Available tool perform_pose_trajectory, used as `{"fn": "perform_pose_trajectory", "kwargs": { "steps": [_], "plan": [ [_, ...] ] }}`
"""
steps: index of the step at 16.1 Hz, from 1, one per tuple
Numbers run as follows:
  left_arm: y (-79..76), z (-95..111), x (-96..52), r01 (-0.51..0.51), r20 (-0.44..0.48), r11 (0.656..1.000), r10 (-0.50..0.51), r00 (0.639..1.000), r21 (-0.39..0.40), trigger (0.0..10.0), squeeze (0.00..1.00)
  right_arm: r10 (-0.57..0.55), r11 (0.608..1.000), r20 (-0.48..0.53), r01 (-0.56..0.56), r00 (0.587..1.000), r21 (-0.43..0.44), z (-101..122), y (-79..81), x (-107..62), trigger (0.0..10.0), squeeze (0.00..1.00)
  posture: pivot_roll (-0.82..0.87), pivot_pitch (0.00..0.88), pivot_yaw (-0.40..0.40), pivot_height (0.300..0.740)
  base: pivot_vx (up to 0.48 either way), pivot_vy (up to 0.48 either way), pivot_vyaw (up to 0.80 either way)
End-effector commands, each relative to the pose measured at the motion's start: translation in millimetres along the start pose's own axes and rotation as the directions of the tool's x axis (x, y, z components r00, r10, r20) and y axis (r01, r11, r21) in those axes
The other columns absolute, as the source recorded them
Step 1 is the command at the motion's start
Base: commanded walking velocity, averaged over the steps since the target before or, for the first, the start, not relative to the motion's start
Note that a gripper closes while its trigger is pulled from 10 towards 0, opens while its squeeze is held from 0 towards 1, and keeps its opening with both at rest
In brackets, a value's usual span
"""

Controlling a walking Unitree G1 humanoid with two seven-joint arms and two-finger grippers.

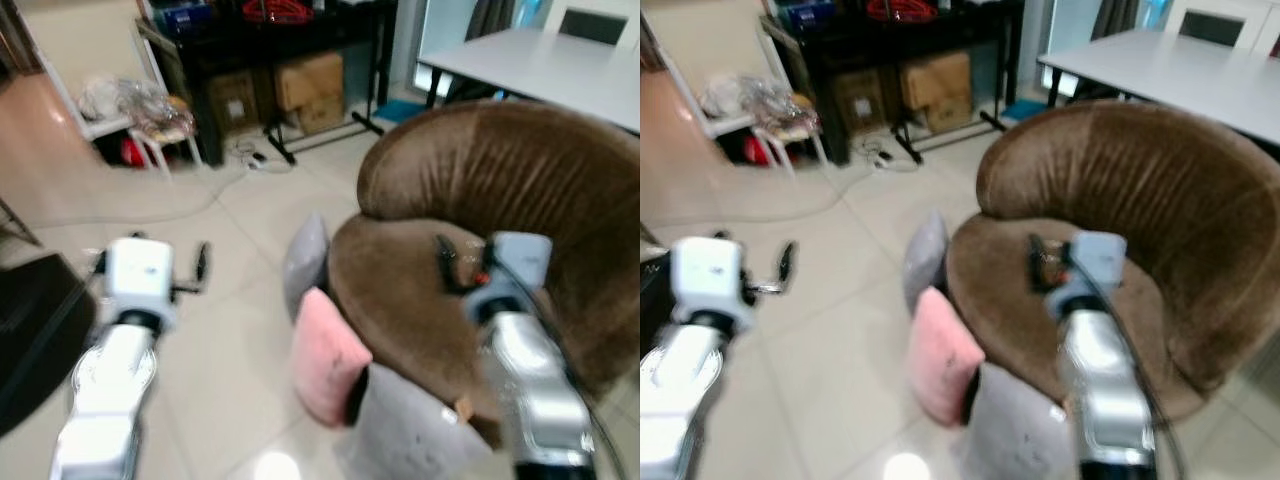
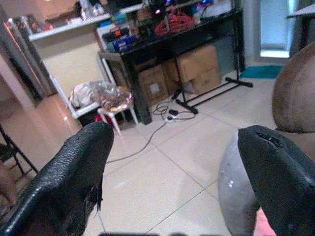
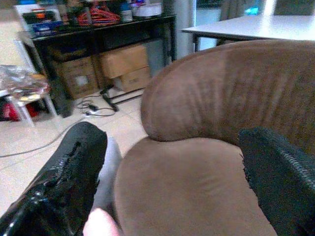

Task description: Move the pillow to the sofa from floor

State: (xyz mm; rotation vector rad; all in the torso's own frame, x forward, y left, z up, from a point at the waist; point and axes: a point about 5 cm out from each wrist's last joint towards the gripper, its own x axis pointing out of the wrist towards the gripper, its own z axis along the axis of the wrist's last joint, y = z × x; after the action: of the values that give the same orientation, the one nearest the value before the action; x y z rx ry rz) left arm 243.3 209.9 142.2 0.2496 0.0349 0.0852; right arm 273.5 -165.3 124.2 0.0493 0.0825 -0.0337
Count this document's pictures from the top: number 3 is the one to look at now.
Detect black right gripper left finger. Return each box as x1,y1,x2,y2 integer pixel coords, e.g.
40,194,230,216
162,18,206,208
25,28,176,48
0,121,108,236

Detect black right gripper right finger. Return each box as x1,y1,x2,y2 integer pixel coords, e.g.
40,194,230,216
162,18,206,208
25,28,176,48
238,126,315,236

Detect brown suede sofa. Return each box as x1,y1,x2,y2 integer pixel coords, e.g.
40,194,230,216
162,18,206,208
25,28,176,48
113,39,315,236

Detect red bag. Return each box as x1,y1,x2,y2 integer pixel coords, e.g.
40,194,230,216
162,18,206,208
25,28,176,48
0,102,20,121

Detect small white side table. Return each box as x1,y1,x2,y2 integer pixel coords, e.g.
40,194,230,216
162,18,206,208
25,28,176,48
0,86,59,127

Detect black stand base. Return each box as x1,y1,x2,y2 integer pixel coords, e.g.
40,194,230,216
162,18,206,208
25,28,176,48
99,85,146,112

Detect cardboard box with label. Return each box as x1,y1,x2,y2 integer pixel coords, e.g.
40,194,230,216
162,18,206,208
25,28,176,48
53,57,99,100

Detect crinkled foil bag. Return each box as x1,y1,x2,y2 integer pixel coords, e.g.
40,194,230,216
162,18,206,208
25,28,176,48
0,64,50,95

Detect large cardboard box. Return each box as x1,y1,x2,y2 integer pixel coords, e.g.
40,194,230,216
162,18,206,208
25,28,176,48
97,44,152,93

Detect black shelf table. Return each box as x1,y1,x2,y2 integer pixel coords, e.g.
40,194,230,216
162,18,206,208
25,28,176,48
23,14,177,118

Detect blue storage box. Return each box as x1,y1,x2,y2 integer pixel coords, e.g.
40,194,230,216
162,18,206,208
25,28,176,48
31,21,64,34

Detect white box on shelf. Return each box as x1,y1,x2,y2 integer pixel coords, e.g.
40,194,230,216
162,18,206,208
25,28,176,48
131,2,163,17

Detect grey cable on floor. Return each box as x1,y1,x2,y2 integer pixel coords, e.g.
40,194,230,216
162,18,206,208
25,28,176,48
0,117,86,158

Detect black cable on floor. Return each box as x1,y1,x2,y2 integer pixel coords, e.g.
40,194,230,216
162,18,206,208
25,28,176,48
78,97,117,118

